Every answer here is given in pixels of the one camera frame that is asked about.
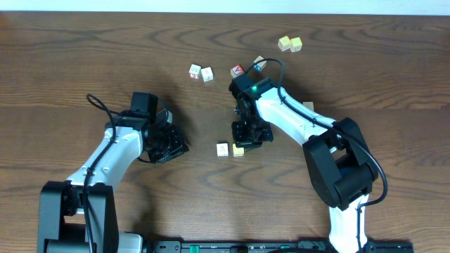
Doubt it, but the white letter block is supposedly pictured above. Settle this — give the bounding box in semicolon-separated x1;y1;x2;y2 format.
200;67;214;82

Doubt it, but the blue edged block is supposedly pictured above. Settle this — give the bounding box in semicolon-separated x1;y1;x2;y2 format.
253;56;266;72

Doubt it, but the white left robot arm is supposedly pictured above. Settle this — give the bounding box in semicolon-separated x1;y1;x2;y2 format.
37;110;188;252

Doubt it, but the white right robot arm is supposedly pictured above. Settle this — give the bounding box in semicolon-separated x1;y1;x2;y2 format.
229;74;378;252

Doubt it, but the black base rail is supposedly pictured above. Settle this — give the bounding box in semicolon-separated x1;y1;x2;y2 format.
143;239;414;253

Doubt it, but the red A block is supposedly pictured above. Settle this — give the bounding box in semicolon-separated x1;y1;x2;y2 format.
231;64;245;79

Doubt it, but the pale yellow block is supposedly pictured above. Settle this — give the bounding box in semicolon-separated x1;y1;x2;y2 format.
278;36;292;51

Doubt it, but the plain wooden block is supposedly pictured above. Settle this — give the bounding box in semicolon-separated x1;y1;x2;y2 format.
303;102;314;111

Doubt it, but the red edged white block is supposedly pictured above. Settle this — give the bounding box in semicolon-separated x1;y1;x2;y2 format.
188;64;201;79

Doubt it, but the yellow number wooden block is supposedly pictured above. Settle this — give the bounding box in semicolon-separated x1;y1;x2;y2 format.
233;143;245;157

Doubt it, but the soccer ball wooden block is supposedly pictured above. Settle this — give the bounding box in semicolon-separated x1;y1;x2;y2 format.
217;143;229;157

